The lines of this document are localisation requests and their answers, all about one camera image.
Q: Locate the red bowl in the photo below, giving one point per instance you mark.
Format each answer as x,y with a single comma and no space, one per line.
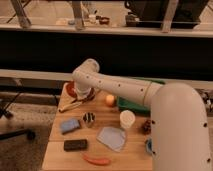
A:
70,90

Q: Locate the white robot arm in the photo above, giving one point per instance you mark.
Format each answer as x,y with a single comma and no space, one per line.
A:
179,127

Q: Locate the small orange ball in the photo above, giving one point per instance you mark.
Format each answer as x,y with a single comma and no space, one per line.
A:
110,100

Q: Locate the purple bowl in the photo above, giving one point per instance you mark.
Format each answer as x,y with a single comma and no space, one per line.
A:
85,97

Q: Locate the green plastic tray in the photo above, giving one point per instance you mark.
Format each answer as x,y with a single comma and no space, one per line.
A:
124,104

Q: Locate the striped black white ball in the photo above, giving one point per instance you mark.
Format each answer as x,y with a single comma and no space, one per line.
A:
89,119

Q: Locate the white paper cup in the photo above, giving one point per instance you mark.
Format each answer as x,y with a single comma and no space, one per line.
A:
127,119

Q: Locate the banana toy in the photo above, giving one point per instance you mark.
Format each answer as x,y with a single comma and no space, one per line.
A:
69,107

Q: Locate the light blue cloth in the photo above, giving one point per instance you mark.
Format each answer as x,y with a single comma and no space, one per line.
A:
112,137

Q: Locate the blue sponge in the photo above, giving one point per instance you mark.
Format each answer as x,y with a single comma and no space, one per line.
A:
69,126

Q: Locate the dark red grape bunch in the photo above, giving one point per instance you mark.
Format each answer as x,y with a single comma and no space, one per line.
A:
146,127

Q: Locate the black rectangular block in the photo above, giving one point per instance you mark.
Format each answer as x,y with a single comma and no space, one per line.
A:
73,145

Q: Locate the blue cup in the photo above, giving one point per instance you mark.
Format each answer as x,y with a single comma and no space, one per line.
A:
148,145

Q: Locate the orange carrot toy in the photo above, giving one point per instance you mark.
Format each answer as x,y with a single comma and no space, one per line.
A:
96,161

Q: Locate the black chair base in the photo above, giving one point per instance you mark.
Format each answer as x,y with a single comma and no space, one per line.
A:
12,130

